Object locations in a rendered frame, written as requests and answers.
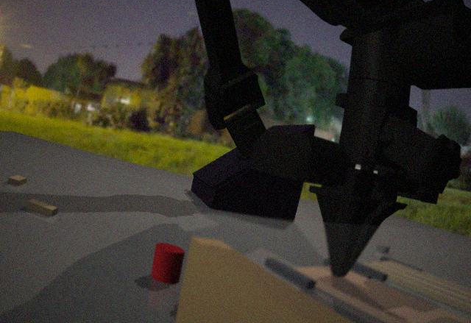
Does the dark red cylinder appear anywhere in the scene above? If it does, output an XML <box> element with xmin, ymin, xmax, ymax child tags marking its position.
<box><xmin>152</xmin><ymin>243</ymin><xmax>185</xmax><ymax>284</ymax></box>

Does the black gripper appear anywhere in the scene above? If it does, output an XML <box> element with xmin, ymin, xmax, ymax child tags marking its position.
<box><xmin>248</xmin><ymin>79</ymin><xmax>439</xmax><ymax>226</ymax></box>

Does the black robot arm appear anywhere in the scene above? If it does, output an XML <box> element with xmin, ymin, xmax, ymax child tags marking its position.
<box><xmin>194</xmin><ymin>0</ymin><xmax>471</xmax><ymax>194</ymax></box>

